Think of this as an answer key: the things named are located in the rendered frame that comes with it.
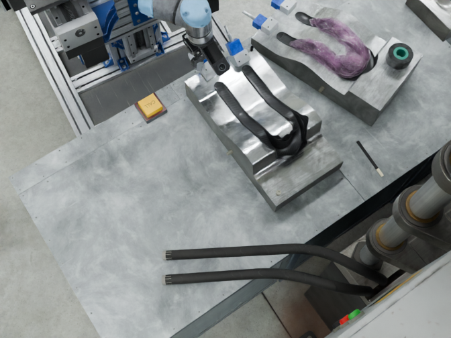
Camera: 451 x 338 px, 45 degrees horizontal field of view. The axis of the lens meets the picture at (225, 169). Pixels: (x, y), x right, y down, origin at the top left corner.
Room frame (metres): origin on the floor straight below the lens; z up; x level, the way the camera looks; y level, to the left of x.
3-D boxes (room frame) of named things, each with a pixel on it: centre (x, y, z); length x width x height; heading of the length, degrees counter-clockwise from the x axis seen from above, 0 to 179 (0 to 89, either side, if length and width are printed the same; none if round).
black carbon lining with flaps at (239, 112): (0.81, -0.11, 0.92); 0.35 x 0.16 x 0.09; 35
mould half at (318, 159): (0.79, -0.12, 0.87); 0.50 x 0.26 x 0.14; 35
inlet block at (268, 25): (1.18, -0.11, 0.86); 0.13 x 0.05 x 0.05; 52
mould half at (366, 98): (1.07, -0.36, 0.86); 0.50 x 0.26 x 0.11; 52
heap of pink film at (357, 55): (1.06, -0.35, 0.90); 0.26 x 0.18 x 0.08; 52
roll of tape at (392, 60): (1.00, -0.55, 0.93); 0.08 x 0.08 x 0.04
